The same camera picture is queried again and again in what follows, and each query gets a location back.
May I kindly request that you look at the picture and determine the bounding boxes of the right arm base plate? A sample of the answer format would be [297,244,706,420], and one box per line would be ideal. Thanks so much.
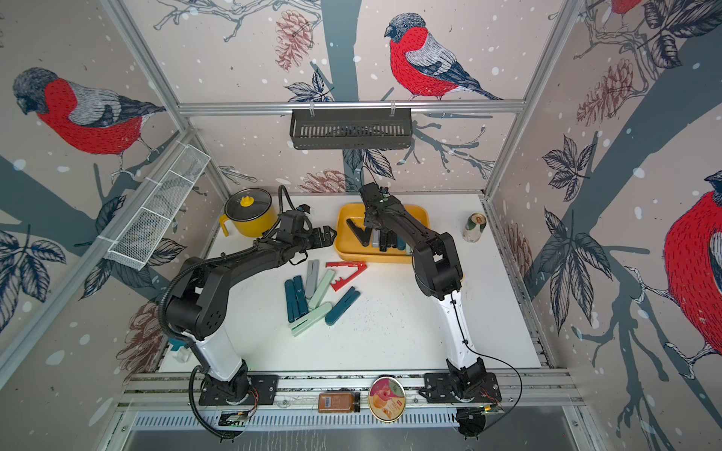
[419,372,502,404]

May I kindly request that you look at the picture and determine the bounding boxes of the yellow electric cooking pot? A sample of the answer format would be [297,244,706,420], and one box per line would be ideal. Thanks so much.
[219,188,278,238]

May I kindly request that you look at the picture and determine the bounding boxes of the yellow plastic storage box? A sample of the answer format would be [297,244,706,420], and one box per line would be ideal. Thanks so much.
[334,203,412,264]

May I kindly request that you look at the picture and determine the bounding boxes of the black hanging wall basket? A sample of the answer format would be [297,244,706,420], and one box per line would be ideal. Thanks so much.
[290,108,414,150]

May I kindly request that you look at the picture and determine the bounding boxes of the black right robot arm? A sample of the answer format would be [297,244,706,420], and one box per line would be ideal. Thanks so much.
[359,183,488,401]

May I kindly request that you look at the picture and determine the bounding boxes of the grey pruning pliers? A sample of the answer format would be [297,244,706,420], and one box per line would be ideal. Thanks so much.
[372,229,381,248]
[305,259,320,300]

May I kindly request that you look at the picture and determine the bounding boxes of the round pink tin lid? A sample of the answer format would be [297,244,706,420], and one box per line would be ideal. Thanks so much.
[368,376,407,423]

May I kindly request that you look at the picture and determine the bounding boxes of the teal round object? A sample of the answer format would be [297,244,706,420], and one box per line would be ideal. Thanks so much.
[167,338,186,351]

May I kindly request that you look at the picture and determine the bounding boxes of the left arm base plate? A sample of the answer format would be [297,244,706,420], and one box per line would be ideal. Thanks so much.
[199,374,279,407]

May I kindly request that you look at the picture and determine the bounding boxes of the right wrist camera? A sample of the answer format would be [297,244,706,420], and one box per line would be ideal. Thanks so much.
[359,182,384,203]

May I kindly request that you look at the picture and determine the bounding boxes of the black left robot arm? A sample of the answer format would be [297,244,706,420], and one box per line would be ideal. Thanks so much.
[157,209,338,404]

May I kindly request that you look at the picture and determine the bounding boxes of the green white small bottle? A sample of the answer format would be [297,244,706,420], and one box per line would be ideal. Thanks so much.
[463,212,487,242]

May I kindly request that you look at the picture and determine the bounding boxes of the white wire mesh shelf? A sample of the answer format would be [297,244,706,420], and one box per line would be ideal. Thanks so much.
[105,143,211,270]

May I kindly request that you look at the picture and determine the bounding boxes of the dark teal angled pruning pliers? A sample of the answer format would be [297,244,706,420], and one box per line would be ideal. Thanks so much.
[325,287,361,326]

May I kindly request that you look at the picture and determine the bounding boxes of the red pruning pliers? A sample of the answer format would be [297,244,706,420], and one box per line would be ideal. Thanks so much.
[325,261,368,292]

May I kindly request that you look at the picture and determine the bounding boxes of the light green upper pruning pliers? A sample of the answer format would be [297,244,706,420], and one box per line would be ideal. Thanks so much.
[308,269,336,310]

